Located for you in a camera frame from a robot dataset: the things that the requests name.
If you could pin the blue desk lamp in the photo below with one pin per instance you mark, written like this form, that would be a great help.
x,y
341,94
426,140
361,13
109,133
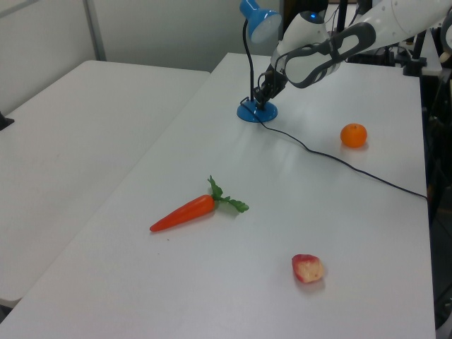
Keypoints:
x,y
263,17

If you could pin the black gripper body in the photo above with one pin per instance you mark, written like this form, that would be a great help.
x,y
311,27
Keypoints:
x,y
273,84

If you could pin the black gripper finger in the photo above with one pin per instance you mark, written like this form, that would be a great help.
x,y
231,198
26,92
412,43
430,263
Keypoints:
x,y
257,94
264,101

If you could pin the orange mandarin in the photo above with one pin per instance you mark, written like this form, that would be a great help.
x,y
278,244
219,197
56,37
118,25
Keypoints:
x,y
354,136

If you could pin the bitten red apple piece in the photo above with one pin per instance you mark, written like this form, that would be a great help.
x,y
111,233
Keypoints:
x,y
308,270

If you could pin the black camera stand with clamp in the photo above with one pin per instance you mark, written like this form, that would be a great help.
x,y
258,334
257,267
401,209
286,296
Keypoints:
x,y
416,65

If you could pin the orange toy carrot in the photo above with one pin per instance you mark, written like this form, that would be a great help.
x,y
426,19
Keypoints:
x,y
187,212

